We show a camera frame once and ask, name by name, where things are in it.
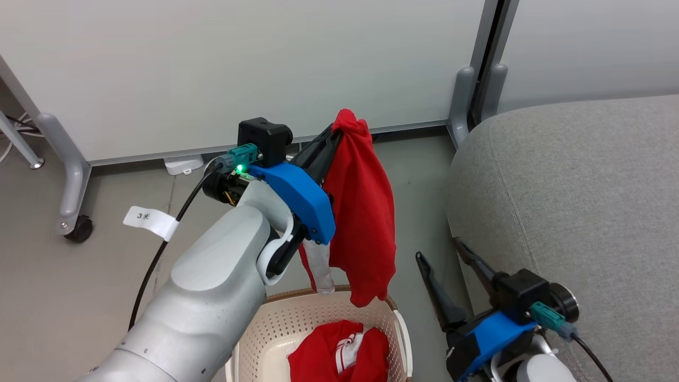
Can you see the red garment with white stripes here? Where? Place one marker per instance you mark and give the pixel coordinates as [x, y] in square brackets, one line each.
[318, 355]

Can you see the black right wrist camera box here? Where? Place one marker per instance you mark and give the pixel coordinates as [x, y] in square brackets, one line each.
[522, 294]

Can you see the black caster wheel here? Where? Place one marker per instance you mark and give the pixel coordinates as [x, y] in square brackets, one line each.
[79, 229]

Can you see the wide white partition panel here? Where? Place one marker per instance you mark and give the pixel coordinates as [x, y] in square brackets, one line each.
[238, 69]

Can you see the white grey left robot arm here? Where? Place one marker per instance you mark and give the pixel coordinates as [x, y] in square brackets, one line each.
[212, 297]

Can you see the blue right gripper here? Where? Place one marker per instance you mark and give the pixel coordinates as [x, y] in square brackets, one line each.
[490, 334]

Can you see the grey fabric sofa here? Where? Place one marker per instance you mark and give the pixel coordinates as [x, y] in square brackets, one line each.
[583, 212]

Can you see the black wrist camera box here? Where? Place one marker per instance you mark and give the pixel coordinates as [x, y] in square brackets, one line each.
[522, 294]
[265, 139]

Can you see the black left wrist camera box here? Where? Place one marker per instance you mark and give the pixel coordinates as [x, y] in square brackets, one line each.
[265, 139]

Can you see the beige perforated laundry basket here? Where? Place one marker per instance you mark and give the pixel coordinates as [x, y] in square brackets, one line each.
[286, 323]

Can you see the grey partition foot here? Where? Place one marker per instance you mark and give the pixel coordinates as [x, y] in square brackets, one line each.
[74, 175]
[493, 90]
[461, 101]

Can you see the red garment with white lining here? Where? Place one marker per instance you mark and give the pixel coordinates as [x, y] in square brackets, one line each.
[360, 212]

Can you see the grey slanted table leg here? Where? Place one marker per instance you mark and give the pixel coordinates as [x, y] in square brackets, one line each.
[21, 143]

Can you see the white power strip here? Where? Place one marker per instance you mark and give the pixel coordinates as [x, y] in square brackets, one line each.
[184, 164]

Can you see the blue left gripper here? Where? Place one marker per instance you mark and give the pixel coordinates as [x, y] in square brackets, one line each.
[302, 201]

